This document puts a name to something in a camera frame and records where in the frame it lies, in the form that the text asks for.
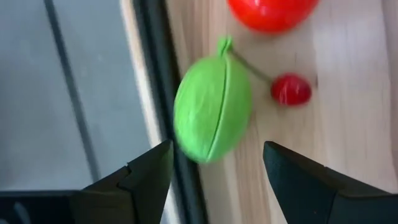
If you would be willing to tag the green toy mango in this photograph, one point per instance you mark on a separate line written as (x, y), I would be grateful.
(211, 109)

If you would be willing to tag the red fake cherry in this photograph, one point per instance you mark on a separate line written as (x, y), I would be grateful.
(290, 90)

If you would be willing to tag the round red toy fruit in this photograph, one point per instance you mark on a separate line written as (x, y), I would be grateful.
(270, 14)

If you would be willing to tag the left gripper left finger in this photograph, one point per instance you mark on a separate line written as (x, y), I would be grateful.
(149, 174)

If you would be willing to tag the black aluminium table frame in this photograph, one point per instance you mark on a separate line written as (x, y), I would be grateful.
(158, 62)

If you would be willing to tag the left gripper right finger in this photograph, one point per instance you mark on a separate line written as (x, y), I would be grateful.
(301, 186)

